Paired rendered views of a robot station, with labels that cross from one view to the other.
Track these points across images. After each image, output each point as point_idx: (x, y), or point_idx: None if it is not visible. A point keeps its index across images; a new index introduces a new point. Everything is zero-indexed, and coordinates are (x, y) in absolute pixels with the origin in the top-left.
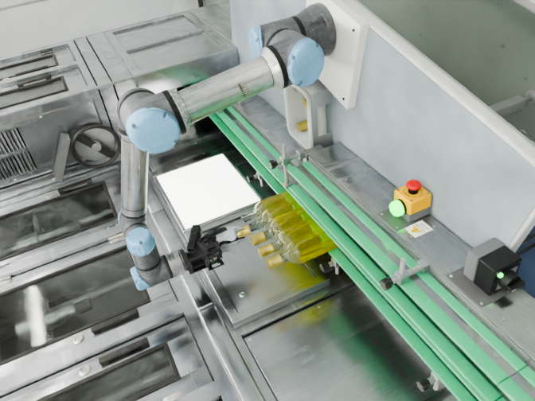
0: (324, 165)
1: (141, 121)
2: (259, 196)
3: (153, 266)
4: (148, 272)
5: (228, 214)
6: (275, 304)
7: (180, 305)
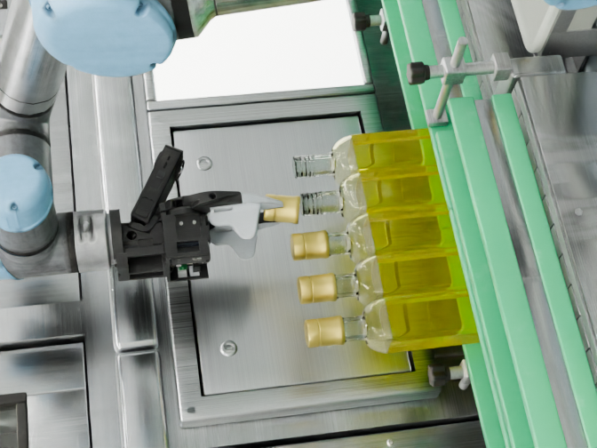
0: (545, 135)
1: (69, 8)
2: (364, 72)
3: (34, 250)
4: (19, 258)
5: (273, 98)
6: (294, 408)
7: (82, 311)
